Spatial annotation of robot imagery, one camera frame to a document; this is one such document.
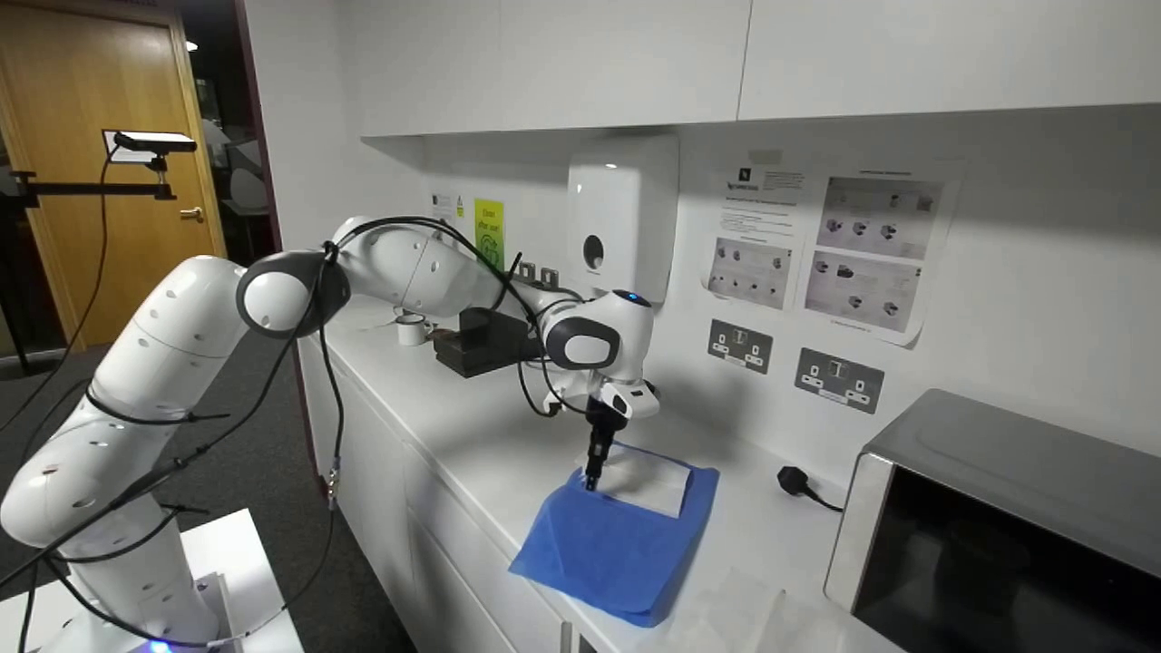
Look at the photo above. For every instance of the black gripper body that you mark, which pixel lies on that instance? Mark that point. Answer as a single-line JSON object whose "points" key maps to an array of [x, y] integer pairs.
{"points": [[605, 423]]}

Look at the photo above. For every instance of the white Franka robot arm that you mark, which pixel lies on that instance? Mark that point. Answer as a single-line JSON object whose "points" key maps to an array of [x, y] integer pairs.
{"points": [[169, 338]]}

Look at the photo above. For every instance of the white robot base table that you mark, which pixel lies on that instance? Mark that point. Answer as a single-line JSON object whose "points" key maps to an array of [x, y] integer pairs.
{"points": [[247, 583]]}

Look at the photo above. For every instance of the blue cloth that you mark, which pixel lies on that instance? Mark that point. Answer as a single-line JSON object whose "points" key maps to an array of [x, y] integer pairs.
{"points": [[603, 556]]}

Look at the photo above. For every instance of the black coffee machine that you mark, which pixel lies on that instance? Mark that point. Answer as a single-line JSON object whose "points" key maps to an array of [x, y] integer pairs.
{"points": [[476, 347]]}

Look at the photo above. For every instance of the white base cabinet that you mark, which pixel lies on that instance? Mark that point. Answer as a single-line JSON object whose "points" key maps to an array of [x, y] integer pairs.
{"points": [[399, 520]]}

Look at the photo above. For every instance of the white paper towel dispenser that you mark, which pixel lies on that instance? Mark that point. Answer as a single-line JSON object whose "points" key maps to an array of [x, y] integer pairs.
{"points": [[612, 217]]}

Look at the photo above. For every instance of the white enamel mug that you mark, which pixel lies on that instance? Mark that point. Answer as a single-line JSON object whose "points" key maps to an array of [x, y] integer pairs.
{"points": [[411, 336]]}

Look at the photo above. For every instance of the green clean after use sign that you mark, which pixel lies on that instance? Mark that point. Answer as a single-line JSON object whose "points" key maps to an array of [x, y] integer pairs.
{"points": [[491, 231]]}

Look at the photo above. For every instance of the narrow instruction poster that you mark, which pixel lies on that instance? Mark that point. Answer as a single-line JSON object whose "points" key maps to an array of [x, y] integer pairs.
{"points": [[751, 231]]}

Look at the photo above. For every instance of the wide instruction poster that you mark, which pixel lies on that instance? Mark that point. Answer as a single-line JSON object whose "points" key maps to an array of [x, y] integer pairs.
{"points": [[874, 256]]}

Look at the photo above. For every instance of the silver microwave oven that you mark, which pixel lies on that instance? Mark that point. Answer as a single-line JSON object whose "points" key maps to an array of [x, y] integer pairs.
{"points": [[1003, 556]]}

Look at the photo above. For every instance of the black tripod stand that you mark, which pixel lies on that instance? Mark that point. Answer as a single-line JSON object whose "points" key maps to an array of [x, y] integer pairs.
{"points": [[75, 185]]}

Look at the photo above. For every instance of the wooden door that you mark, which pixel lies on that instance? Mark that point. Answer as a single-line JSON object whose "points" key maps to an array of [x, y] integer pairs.
{"points": [[110, 73]]}

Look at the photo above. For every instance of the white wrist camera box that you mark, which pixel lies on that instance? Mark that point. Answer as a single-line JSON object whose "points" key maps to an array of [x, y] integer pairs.
{"points": [[638, 405]]}

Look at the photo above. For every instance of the grey double wall socket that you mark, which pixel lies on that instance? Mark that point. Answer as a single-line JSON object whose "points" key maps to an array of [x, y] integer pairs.
{"points": [[840, 382], [740, 347]]}

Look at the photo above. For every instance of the grey single wall socket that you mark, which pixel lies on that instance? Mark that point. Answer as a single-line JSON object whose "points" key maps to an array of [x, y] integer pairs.
{"points": [[549, 278], [526, 268]]}

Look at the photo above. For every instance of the white wall cabinet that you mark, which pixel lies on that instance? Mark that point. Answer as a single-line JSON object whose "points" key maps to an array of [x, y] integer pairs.
{"points": [[674, 58]]}

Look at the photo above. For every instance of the black camera on stand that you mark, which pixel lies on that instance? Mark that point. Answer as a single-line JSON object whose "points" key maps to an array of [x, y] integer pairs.
{"points": [[151, 144]]}

